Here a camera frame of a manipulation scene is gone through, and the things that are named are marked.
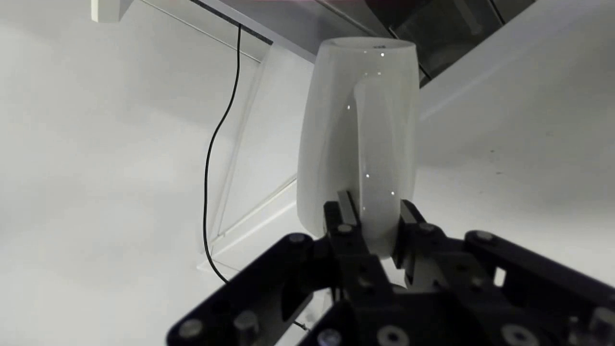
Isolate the plain white mug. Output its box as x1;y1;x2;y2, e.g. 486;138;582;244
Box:
294;35;421;259

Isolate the black microwave power cable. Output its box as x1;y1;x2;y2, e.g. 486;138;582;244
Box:
202;23;244;286

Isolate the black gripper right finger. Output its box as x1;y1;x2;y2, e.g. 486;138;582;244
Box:
390;198;615;346

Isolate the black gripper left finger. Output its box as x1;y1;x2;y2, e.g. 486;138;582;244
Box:
167;188;394;346

